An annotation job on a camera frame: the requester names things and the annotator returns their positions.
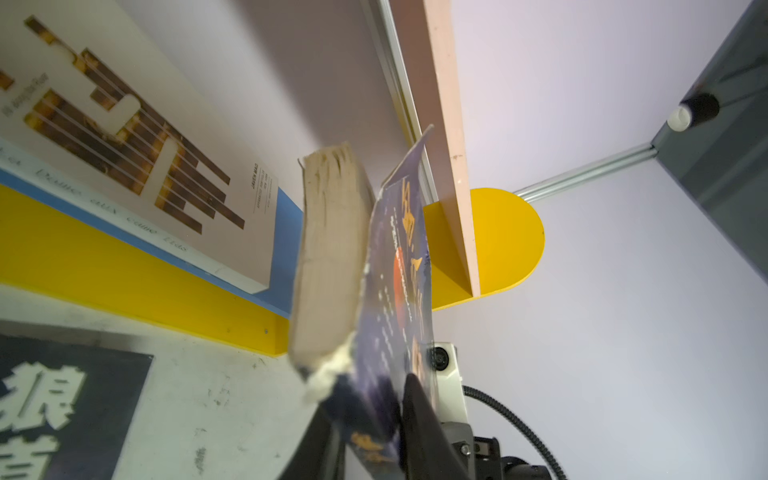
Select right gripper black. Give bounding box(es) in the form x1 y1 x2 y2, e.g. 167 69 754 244
441 422 552 480

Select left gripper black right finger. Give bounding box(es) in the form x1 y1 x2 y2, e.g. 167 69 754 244
401 373 470 480

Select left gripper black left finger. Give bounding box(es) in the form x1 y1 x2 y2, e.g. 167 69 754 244
278 407 345 480

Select dark purple portrait book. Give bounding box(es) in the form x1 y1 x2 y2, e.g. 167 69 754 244
288 141 437 479

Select white portfolio book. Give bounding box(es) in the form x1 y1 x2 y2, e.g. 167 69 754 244
1 1 278 294

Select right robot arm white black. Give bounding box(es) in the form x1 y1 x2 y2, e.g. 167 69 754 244
441 386 567 479

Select yellow bookshelf pink blue shelves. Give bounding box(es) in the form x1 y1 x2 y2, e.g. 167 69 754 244
1 1 545 356

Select black wolf cover book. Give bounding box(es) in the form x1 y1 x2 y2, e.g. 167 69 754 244
1 336 153 479

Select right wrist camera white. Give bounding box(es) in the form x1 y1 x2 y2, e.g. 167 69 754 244
430 342 468 424

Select overhead camera black white cylinder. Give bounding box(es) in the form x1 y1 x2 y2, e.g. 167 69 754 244
667 93 720 132

